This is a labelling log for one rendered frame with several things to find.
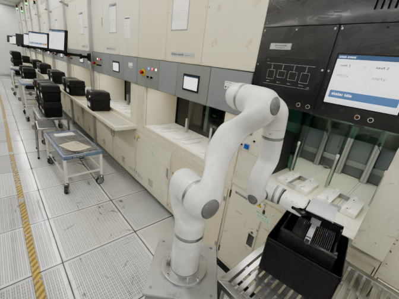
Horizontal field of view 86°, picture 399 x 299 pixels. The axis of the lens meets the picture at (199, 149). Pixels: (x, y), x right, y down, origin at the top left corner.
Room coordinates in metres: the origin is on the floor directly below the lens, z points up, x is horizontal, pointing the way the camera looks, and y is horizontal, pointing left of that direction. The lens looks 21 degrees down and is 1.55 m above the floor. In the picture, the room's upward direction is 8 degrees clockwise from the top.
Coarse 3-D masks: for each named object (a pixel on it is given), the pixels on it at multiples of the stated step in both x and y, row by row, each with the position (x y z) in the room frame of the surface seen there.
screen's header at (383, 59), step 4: (340, 56) 1.07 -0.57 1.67; (344, 56) 1.06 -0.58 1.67; (348, 56) 1.05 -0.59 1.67; (352, 56) 1.04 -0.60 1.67; (356, 56) 1.03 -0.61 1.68; (360, 56) 1.02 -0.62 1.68; (364, 56) 1.01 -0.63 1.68; (368, 56) 1.00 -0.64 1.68; (372, 56) 0.99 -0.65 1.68; (376, 56) 0.98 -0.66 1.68; (380, 56) 0.97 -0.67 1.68; (384, 56) 0.96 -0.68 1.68; (364, 60) 1.01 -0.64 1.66; (368, 60) 1.00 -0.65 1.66; (372, 60) 0.99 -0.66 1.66; (376, 60) 0.98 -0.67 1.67; (380, 60) 0.97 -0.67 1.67; (384, 60) 0.96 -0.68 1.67; (388, 60) 0.95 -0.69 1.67; (392, 60) 0.94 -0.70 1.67; (396, 60) 0.93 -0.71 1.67
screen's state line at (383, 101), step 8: (328, 96) 1.07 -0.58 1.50; (336, 96) 1.05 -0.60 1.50; (344, 96) 1.02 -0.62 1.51; (352, 96) 1.00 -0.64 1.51; (360, 96) 0.98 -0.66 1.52; (368, 96) 0.96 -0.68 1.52; (376, 96) 0.94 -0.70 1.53; (376, 104) 0.94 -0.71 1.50; (384, 104) 0.92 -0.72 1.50; (392, 104) 0.90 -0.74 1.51
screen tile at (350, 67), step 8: (344, 64) 1.06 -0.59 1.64; (352, 64) 1.03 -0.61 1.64; (360, 64) 1.01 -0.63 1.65; (368, 64) 0.99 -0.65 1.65; (336, 72) 1.07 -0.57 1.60; (344, 72) 1.05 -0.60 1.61; (352, 72) 1.03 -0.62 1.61; (360, 72) 1.00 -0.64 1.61; (368, 72) 0.99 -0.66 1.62; (336, 80) 1.06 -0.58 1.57; (344, 80) 1.04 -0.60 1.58; (352, 80) 1.02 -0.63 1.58; (360, 80) 1.00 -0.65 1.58; (352, 88) 1.01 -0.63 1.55; (360, 88) 0.99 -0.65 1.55
